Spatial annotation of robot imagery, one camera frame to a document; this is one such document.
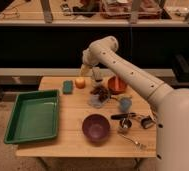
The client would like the orange apple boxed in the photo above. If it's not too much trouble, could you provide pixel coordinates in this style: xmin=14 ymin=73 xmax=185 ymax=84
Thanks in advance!
xmin=75 ymin=77 xmax=86 ymax=89

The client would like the black handled utensil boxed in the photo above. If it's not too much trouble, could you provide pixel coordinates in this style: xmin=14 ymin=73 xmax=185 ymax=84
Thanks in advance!
xmin=111 ymin=113 xmax=136 ymax=120

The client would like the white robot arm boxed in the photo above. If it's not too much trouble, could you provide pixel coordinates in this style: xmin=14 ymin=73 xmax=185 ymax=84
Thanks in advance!
xmin=82 ymin=36 xmax=189 ymax=171

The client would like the small metal cup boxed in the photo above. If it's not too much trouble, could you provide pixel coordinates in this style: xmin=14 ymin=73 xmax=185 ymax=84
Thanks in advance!
xmin=119 ymin=118 xmax=132 ymax=131

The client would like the green plastic tray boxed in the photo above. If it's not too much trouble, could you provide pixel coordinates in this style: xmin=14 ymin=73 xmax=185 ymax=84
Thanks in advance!
xmin=4 ymin=90 xmax=59 ymax=144

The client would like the green sponge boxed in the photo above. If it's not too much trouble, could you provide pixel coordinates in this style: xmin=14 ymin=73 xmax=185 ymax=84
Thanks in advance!
xmin=63 ymin=80 xmax=73 ymax=94

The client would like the purple bowl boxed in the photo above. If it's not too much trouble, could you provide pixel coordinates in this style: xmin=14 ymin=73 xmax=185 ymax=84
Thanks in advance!
xmin=82 ymin=114 xmax=110 ymax=142

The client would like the small black metal clip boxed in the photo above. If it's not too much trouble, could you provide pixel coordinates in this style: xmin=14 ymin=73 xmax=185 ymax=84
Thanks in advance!
xmin=141 ymin=116 xmax=155 ymax=129

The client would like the wooden table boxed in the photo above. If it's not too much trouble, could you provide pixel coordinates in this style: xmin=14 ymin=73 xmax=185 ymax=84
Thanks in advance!
xmin=16 ymin=77 xmax=156 ymax=158

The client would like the orange bowl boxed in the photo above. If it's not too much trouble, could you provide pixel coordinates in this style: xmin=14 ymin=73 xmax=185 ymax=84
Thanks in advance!
xmin=108 ymin=76 xmax=127 ymax=95

